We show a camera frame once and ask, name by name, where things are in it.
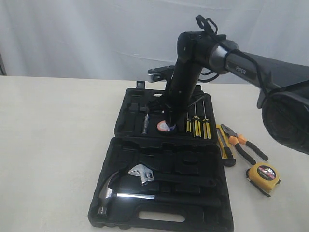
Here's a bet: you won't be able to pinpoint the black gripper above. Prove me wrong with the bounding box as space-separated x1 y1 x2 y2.
165 58 203 128

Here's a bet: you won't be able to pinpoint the PVC insulation tape roll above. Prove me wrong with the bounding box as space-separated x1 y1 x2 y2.
156 120 176 133

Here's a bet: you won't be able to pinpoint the yellow black utility knife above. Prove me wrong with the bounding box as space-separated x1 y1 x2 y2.
216 124 236 167

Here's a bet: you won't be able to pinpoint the yellow measuring tape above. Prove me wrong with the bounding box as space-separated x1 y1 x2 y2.
246 162 281 198

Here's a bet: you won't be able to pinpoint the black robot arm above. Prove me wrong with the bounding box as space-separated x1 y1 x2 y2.
164 32 309 154

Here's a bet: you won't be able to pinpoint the black plastic tool case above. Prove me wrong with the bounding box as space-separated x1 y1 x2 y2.
88 82 234 232

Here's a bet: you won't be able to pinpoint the left yellow black screwdriver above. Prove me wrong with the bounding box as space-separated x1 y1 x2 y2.
185 113 192 133

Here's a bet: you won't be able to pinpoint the silver adjustable wrench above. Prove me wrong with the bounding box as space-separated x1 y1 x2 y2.
128 164 216 188

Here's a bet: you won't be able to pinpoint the steel claw hammer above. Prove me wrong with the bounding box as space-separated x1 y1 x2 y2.
98 171 222 216

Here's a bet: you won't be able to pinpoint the clear handle tester screwdriver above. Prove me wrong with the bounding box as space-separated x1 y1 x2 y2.
141 114 149 135

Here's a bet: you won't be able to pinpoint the orange black handled pliers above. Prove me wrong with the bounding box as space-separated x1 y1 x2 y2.
221 124 269 165

